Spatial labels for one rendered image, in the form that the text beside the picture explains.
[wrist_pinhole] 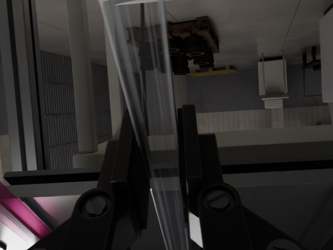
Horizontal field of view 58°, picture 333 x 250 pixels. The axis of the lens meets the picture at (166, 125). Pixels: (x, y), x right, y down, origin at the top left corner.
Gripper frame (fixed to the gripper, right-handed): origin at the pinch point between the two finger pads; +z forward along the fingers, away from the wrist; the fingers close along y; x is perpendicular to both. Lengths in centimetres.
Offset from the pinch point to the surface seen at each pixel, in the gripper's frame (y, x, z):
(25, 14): -20.9, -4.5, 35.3
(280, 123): 238, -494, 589
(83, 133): -18.7, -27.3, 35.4
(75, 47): -19, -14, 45
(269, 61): 180, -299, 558
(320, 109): 340, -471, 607
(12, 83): -23.6, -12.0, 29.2
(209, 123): 65, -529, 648
